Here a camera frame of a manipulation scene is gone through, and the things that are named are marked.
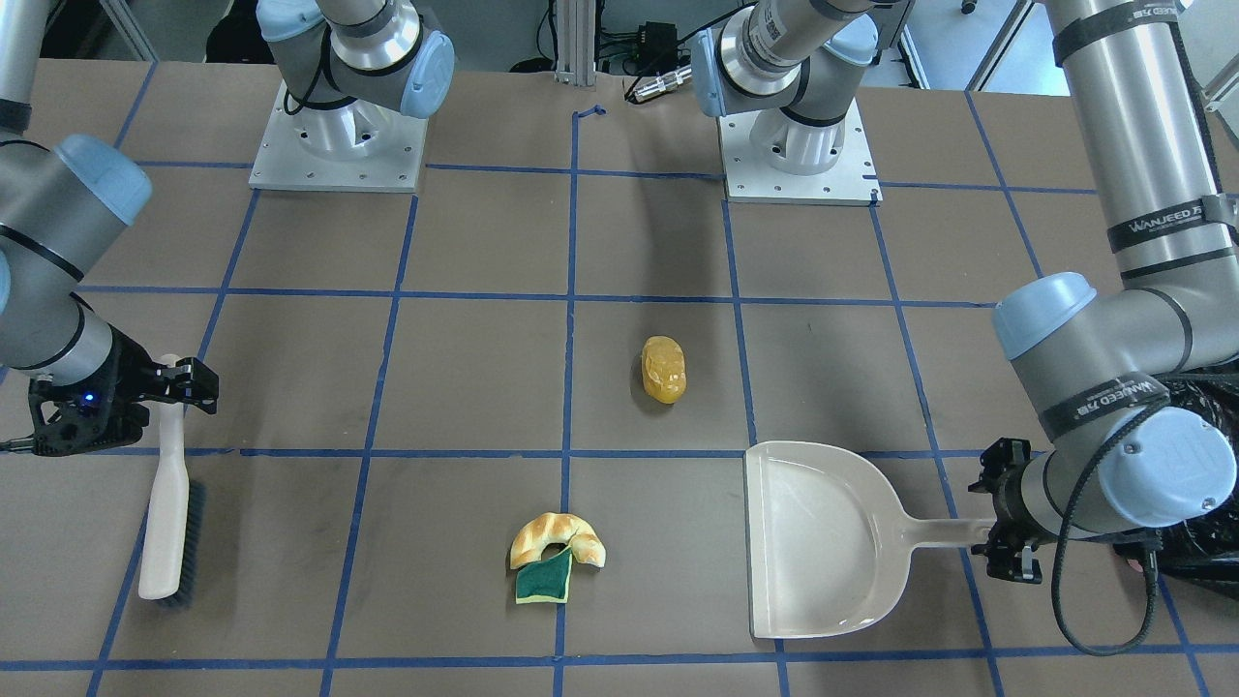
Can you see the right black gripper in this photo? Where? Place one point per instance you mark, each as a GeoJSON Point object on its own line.
{"type": "Point", "coordinates": [127, 367]}

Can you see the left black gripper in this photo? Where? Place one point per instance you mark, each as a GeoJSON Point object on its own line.
{"type": "Point", "coordinates": [1011, 503]}

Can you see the beige hand brush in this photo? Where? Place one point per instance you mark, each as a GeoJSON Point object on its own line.
{"type": "Point", "coordinates": [174, 520]}

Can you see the beige plastic dustpan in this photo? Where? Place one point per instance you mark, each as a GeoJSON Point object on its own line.
{"type": "Point", "coordinates": [829, 542]}

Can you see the green yellow sponge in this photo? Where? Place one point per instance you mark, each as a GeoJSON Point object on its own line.
{"type": "Point", "coordinates": [545, 581]}

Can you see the yellow bread roll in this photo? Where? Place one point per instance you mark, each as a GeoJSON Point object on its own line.
{"type": "Point", "coordinates": [663, 369]}

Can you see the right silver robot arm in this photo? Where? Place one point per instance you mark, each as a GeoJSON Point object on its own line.
{"type": "Point", "coordinates": [64, 205]}

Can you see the pink bin with black bag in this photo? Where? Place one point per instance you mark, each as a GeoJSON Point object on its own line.
{"type": "Point", "coordinates": [1204, 551]}

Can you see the silver metal connector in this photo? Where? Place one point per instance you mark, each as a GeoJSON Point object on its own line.
{"type": "Point", "coordinates": [647, 88]}

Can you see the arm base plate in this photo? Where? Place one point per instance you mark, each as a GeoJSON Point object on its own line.
{"type": "Point", "coordinates": [770, 158]}
{"type": "Point", "coordinates": [358, 148]}

